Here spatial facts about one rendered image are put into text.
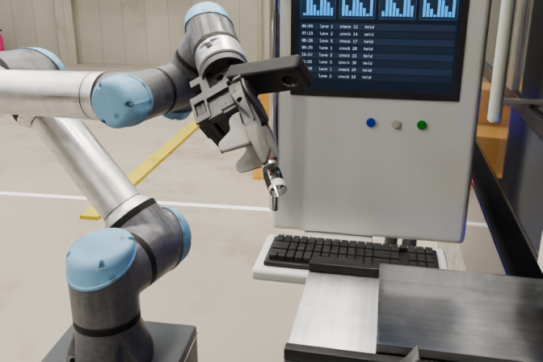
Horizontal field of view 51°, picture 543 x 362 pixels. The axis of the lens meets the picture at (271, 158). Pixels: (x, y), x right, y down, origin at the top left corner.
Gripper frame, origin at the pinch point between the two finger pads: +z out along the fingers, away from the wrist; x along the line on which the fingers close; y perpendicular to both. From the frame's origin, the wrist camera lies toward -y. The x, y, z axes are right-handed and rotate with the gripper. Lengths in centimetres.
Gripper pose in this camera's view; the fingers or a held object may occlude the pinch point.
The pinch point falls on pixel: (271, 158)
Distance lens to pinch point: 70.3
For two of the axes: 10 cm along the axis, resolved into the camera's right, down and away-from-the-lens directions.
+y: -8.7, 4.7, 1.5
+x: -4.2, -5.5, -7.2
